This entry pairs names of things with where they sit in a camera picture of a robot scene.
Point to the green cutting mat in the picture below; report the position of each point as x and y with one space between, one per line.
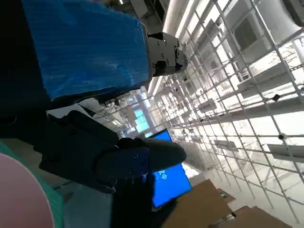
55 202

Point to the brown cardboard box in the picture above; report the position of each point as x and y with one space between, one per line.
256 218
199 206

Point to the small bright monitor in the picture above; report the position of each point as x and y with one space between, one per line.
141 121

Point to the pink bowl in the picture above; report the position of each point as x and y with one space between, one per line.
21 194

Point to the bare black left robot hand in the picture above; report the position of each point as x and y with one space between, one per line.
83 47

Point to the laptop with blue screen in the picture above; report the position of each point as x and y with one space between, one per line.
171 185

